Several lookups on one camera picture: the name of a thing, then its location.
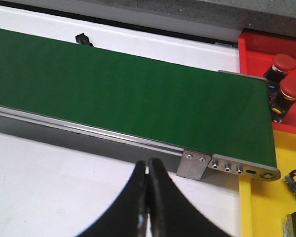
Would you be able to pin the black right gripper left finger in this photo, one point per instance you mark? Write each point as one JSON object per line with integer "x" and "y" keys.
{"x": 127, "y": 216}

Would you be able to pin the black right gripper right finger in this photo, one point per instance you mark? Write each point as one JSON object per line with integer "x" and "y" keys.
{"x": 171, "y": 214}

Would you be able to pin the red push button switch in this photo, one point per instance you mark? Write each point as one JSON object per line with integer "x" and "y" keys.
{"x": 283, "y": 100}
{"x": 282, "y": 65}

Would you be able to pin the yellow tray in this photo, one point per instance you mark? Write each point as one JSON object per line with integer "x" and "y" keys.
{"x": 264, "y": 205}

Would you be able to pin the green conveyor belt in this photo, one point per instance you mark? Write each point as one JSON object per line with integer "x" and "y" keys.
{"x": 25, "y": 56}

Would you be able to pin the red object at right edge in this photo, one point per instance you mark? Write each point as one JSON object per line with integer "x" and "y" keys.
{"x": 256, "y": 52}

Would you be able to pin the grey granite counter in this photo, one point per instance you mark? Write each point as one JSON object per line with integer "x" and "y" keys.
{"x": 218, "y": 19}

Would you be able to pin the aluminium conveyor frame rail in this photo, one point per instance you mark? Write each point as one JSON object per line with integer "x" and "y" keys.
{"x": 113, "y": 138}

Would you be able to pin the black cable connector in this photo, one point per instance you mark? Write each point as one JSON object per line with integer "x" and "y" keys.
{"x": 83, "y": 39}

